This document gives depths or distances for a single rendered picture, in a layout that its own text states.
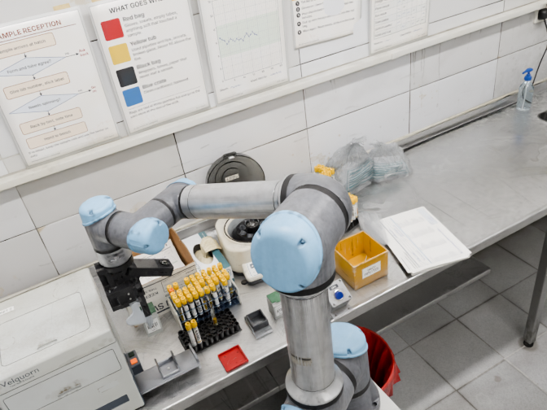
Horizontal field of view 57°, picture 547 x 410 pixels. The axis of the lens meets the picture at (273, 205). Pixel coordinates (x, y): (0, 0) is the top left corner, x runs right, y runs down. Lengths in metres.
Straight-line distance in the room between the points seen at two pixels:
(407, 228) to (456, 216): 0.20
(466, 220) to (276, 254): 1.24
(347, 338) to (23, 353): 0.73
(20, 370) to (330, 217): 0.79
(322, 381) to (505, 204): 1.22
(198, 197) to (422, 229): 0.99
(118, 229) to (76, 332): 0.32
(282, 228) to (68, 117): 1.04
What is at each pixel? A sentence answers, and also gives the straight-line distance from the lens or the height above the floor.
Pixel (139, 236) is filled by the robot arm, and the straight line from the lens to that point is 1.04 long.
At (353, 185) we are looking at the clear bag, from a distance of 2.03.
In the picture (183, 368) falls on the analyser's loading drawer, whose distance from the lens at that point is 1.47.
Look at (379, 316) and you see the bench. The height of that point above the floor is 0.27.
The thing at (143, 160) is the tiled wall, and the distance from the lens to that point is 1.78.
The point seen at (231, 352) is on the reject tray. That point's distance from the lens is 1.51.
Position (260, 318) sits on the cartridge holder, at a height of 0.89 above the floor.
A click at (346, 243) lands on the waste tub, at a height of 0.96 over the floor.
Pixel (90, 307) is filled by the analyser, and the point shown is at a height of 1.18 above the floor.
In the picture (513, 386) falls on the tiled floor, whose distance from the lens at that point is 2.56.
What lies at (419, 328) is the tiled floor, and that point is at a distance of 2.71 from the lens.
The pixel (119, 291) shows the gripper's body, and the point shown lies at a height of 1.26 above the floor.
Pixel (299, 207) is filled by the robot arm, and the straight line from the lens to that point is 0.80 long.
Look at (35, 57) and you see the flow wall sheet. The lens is 1.60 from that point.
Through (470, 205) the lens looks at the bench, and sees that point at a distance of 2.01.
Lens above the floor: 2.01
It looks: 34 degrees down
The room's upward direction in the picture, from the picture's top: 9 degrees counter-clockwise
